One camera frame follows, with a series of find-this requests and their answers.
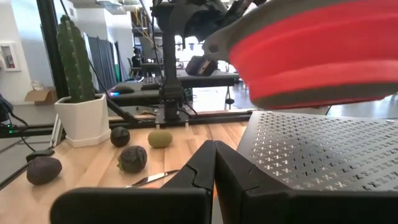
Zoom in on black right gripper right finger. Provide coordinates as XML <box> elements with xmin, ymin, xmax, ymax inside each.
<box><xmin>214</xmin><ymin>140</ymin><xmax>398</xmax><ymax>224</ymax></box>

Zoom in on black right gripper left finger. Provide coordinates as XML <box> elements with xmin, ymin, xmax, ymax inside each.
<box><xmin>49</xmin><ymin>139</ymin><xmax>216</xmax><ymax>224</ymax></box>

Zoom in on white teal toothbrush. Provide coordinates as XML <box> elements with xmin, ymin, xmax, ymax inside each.
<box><xmin>124</xmin><ymin>169</ymin><xmax>180</xmax><ymax>189</ymax></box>

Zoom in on green-brown kiwi fruit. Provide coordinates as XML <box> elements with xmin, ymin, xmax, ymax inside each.
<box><xmin>147</xmin><ymin>129</ymin><xmax>174</xmax><ymax>149</ymax></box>

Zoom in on dark wrinkled avocado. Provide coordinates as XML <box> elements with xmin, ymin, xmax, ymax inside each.
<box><xmin>116</xmin><ymin>145</ymin><xmax>148</xmax><ymax>174</ymax></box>

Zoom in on dark round fruit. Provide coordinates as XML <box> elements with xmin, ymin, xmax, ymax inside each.
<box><xmin>109</xmin><ymin>126</ymin><xmax>131</xmax><ymax>148</ymax></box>

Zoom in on grey perforated metal stand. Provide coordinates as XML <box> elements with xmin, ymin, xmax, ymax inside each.
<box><xmin>236</xmin><ymin>110</ymin><xmax>398</xmax><ymax>192</ymax></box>

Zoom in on dark brown wrinkled fruit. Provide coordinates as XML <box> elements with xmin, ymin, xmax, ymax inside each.
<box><xmin>26</xmin><ymin>156</ymin><xmax>63</xmax><ymax>186</ymax></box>

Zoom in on black background table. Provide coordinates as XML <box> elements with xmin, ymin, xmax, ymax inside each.
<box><xmin>175</xmin><ymin>70</ymin><xmax>240</xmax><ymax>88</ymax></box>

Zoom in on black keyboard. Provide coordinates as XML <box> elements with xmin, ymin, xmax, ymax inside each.
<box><xmin>141</xmin><ymin>77</ymin><xmax>162</xmax><ymax>91</ymax></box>

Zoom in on black bag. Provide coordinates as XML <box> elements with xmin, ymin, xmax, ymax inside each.
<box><xmin>185</xmin><ymin>55</ymin><xmax>218</xmax><ymax>77</ymax></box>

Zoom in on black computer mouse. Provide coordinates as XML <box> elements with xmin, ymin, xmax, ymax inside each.
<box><xmin>110</xmin><ymin>85</ymin><xmax>135</xmax><ymax>96</ymax></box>

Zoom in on person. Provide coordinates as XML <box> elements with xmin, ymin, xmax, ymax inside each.
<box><xmin>131</xmin><ymin>46</ymin><xmax>144</xmax><ymax>68</ymax></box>

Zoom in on grey partition panels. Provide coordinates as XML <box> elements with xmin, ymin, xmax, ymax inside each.
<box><xmin>83</xmin><ymin>34</ymin><xmax>118</xmax><ymax>91</ymax></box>

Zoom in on red collapsible bowl grey rim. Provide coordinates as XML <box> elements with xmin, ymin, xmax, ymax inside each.
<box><xmin>201</xmin><ymin>0</ymin><xmax>398</xmax><ymax>110</ymax></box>

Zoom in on green cactus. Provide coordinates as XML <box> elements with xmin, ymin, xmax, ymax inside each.
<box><xmin>55</xmin><ymin>14</ymin><xmax>96</xmax><ymax>103</ymax></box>

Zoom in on cardboard box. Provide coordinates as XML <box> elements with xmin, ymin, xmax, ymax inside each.
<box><xmin>24</xmin><ymin>88</ymin><xmax>58</xmax><ymax>106</ymax></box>

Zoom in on black aluminium rig frame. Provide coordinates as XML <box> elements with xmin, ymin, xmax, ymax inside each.
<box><xmin>0</xmin><ymin>0</ymin><xmax>254</xmax><ymax>190</ymax></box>

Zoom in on white wall cabinet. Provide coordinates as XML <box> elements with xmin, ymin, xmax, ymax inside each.
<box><xmin>0</xmin><ymin>42</ymin><xmax>21</xmax><ymax>72</ymax></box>

